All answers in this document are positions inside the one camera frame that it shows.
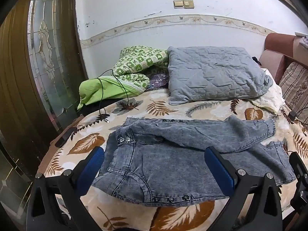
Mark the wooden door with decorative glass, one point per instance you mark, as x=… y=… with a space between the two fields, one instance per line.
x=48 y=53

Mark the leaf print blanket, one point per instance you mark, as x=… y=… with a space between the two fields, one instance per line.
x=79 y=127

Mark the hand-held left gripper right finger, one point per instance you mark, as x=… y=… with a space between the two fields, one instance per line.
x=220 y=173

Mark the brown padded headboard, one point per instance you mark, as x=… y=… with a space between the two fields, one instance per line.
x=276 y=41

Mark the beige wall light switch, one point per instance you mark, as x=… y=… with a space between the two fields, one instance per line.
x=178 y=3
x=188 y=3

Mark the grey-blue denim pants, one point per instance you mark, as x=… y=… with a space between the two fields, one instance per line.
x=168 y=168

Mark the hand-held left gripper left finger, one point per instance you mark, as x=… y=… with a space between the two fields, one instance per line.
x=92 y=166

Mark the cream pillow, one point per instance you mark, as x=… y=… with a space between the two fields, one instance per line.
x=272 y=96

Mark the white crumpled cloth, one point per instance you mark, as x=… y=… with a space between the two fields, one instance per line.
x=304 y=41

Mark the purple patterned cloth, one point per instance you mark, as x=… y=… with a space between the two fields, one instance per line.
x=158 y=79

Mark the striped brown cushion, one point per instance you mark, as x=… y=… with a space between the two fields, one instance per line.
x=296 y=84

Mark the black charger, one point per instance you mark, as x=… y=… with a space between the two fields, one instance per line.
x=292 y=115

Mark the green patterned quilt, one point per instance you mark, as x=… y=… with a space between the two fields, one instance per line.
x=130 y=67

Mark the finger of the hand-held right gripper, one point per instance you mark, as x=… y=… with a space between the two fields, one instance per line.
x=300 y=168

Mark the grey quilted pillow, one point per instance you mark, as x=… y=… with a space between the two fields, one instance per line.
x=211 y=74

